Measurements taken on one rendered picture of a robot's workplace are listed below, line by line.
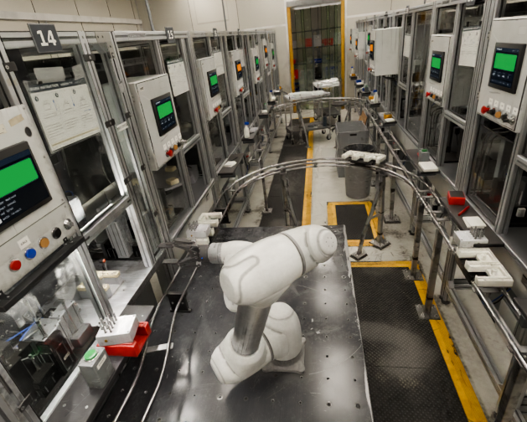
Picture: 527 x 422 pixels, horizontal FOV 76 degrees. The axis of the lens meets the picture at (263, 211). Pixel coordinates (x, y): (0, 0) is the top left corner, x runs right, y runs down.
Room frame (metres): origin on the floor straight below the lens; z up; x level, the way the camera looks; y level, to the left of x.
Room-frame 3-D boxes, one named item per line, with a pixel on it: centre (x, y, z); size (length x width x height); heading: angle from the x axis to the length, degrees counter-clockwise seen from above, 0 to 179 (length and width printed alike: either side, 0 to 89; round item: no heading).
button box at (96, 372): (0.84, 0.66, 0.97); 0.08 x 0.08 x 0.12; 79
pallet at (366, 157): (2.92, -0.97, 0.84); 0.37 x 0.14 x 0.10; 47
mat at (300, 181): (5.81, -0.72, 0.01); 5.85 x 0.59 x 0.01; 169
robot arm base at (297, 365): (1.05, -0.02, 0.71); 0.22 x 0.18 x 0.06; 169
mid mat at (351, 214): (3.25, -0.98, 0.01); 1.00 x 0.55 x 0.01; 169
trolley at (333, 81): (7.87, -1.75, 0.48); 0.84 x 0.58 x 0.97; 177
